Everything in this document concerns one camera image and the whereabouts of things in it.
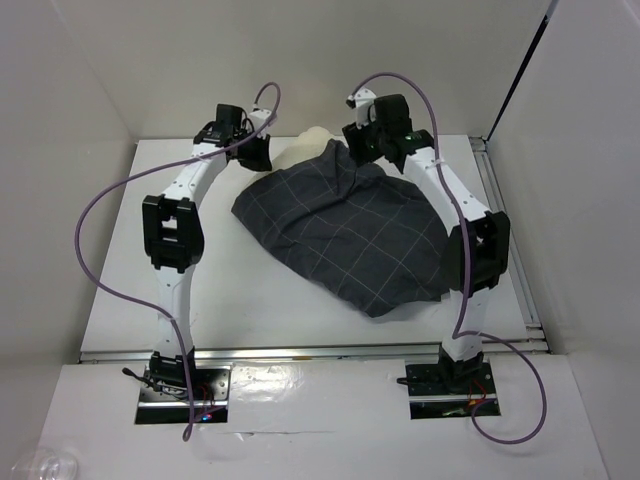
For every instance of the dark grey checked pillowcase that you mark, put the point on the dark grey checked pillowcase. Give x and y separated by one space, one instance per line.
371 239

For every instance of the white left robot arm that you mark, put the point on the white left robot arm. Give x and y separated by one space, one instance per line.
173 235

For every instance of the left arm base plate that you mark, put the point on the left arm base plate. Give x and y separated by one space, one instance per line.
162 404

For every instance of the clear plastic object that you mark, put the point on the clear plastic object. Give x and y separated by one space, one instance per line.
45 464

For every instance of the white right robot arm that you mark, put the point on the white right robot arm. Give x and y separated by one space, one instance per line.
476 252

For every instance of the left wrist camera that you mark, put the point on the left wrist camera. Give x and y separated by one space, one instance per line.
260 120

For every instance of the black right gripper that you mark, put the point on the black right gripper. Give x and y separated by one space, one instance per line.
355 139

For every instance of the white pillow yellow edge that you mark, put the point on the white pillow yellow edge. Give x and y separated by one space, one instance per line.
308 145

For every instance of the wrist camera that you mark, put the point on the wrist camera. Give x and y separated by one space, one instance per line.
260 120
362 103

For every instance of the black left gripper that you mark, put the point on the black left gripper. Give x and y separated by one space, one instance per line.
261 160

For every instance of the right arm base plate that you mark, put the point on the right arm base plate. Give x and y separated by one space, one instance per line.
430 398

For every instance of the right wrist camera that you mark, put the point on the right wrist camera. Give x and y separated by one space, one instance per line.
362 103

